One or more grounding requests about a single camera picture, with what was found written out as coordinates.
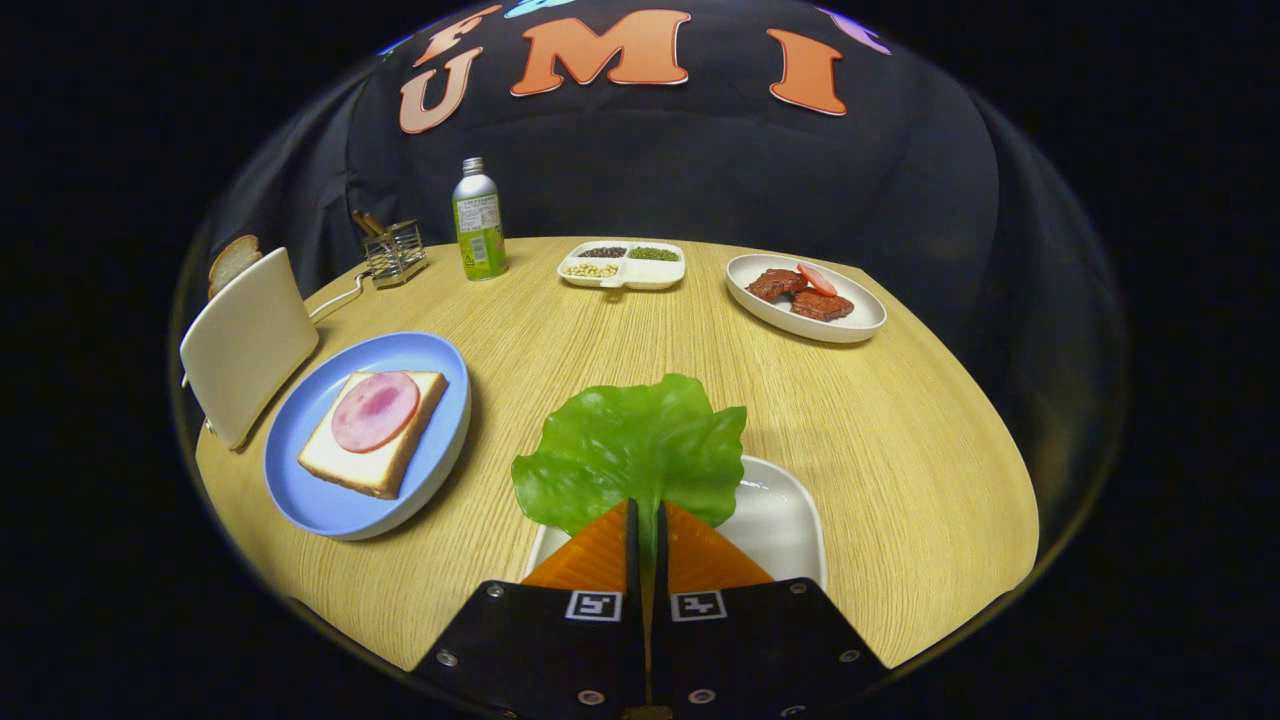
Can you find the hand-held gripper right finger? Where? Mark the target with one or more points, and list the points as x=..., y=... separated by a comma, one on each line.
x=660, y=640

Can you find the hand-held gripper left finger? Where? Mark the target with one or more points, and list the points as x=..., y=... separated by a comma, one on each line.
x=634, y=640

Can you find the green lettuce leaf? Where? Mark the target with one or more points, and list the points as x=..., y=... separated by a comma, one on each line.
x=630, y=440

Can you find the brown crust bread slice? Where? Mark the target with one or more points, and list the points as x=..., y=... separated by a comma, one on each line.
x=232, y=262

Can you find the white square plate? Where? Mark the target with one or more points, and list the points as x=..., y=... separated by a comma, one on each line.
x=780, y=530

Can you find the square white bread slice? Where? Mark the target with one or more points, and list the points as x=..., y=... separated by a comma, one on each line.
x=345, y=465

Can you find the pink ham slice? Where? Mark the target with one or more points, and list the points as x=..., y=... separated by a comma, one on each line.
x=375, y=410

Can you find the blue plate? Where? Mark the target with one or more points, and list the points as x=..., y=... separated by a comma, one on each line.
x=310, y=490

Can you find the white divided dish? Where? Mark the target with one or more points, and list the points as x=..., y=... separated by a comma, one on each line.
x=640, y=272

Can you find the brown meat piece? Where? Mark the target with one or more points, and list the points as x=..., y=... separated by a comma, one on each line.
x=822, y=305
x=775, y=285

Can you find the pile of yellow beans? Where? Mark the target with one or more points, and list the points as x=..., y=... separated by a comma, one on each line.
x=592, y=270

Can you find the white oval plate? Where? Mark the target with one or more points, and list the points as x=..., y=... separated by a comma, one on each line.
x=860, y=320

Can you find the pile of green beans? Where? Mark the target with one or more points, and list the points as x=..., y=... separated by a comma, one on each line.
x=654, y=254

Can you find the pile of dark beans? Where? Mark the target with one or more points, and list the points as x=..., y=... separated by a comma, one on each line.
x=602, y=252

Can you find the green and silver metal bottle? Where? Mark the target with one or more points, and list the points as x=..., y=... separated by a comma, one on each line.
x=480, y=230

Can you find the black backdrop cloth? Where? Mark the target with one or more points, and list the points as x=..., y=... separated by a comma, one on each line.
x=700, y=180

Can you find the white toaster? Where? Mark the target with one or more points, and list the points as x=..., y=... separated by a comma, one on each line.
x=245, y=345

